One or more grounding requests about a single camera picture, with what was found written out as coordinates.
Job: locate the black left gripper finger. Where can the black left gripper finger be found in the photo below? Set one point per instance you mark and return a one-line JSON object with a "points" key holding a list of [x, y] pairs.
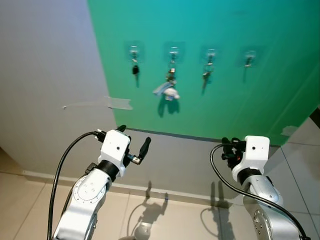
{"points": [[121, 128], [145, 147]]}

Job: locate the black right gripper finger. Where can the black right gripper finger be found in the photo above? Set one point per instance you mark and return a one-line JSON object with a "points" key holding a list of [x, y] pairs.
{"points": [[225, 141], [225, 159]]}

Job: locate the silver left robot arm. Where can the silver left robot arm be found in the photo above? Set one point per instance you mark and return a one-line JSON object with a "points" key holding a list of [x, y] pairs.
{"points": [[85, 200]]}

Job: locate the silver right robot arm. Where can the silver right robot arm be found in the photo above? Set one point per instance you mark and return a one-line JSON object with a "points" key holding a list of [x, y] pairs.
{"points": [[267, 205]]}

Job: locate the long clear tape strip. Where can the long clear tape strip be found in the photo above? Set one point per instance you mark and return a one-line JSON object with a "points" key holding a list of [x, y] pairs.
{"points": [[120, 103]]}

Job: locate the green corrugated plastic board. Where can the green corrugated plastic board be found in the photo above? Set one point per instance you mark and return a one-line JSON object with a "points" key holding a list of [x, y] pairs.
{"points": [[235, 105]]}

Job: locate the small clear tape piece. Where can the small clear tape piece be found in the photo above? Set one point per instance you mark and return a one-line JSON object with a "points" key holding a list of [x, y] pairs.
{"points": [[289, 131]]}

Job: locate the key bunch with white charm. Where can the key bunch with white charm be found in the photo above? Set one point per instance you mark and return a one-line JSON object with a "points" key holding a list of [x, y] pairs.
{"points": [[171, 93]]}

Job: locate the black car key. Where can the black car key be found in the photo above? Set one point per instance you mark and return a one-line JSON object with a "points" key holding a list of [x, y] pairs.
{"points": [[135, 69]]}

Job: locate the dark skirting strip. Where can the dark skirting strip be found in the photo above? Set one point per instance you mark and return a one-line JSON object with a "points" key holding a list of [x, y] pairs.
{"points": [[315, 117]]}

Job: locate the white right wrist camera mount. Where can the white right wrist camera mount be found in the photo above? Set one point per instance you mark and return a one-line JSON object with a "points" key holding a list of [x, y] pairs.
{"points": [[255, 149]]}

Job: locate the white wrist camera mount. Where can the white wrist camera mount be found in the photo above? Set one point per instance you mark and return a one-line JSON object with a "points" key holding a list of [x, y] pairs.
{"points": [[114, 147], [255, 149]]}

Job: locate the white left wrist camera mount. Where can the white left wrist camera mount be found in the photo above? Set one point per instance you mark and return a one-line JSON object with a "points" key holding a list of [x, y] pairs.
{"points": [[114, 147]]}

